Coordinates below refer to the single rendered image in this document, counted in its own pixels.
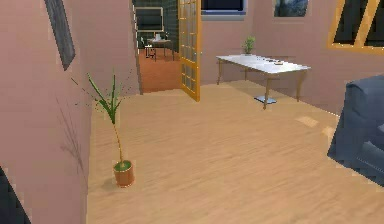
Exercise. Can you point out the distant dining table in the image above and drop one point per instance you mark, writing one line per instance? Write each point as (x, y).
(160, 42)

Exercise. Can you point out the yellow glazed room door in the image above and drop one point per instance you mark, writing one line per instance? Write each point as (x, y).
(189, 50)

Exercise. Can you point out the dark chair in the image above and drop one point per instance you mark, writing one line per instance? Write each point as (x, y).
(150, 51)

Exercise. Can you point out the grey flat floor pad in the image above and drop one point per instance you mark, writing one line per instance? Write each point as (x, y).
(265, 100)

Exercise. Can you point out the white table with wooden legs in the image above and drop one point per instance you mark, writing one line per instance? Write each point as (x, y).
(263, 65)

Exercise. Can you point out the small green potted plant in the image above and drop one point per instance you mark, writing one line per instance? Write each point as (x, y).
(248, 44)

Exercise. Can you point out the tall plant in orange pot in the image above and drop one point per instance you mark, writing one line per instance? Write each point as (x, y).
(123, 173)

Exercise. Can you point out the grey framed television set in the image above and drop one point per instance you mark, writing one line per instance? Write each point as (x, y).
(223, 7)

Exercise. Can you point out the blue sofa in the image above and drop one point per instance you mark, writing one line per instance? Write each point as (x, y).
(361, 126)

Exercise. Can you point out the yellow framed window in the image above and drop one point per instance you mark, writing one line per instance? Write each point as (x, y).
(361, 26)

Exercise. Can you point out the dark window with pale frame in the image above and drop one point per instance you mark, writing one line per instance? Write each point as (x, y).
(149, 19)

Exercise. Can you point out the blue framed wall picture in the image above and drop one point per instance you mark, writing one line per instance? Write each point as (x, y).
(290, 8)

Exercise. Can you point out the dark framed wall picture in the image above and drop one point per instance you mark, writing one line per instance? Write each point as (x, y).
(62, 33)

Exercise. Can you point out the black object at wall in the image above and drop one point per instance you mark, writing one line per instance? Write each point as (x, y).
(10, 200)

